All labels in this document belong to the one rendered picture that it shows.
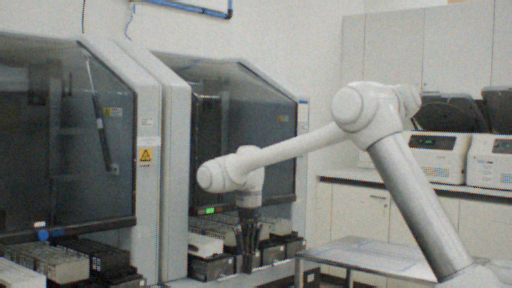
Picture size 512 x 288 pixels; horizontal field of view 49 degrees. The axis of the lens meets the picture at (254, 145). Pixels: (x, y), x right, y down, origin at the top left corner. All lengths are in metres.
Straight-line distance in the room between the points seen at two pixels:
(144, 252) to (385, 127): 0.95
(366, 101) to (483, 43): 2.93
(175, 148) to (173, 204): 0.20
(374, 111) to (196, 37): 2.27
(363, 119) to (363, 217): 2.99
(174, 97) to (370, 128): 0.80
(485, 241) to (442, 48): 1.43
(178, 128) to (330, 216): 2.72
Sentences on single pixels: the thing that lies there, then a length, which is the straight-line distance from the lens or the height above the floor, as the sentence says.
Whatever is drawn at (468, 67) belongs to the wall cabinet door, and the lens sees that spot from 4.32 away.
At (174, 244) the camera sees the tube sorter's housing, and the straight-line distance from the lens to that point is 2.04.
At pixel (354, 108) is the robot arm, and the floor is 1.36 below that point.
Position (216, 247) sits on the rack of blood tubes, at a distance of 2.11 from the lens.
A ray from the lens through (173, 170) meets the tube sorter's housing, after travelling 1.99.
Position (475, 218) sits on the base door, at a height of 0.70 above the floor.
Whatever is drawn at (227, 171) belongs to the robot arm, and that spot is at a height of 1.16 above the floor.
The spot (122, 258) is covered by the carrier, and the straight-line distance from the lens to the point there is 1.90.
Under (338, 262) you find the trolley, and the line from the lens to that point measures 2.08.
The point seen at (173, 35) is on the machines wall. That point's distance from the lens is 3.45.
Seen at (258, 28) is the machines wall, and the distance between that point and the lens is 4.00.
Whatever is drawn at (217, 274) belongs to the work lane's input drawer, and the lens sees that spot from 2.09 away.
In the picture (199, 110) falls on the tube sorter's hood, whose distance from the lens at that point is 2.04.
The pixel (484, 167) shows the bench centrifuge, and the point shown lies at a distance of 3.96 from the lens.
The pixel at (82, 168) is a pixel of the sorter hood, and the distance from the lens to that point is 1.76.
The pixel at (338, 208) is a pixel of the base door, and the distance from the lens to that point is 4.49.
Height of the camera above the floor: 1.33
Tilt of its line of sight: 3 degrees down
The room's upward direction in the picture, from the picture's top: 2 degrees clockwise
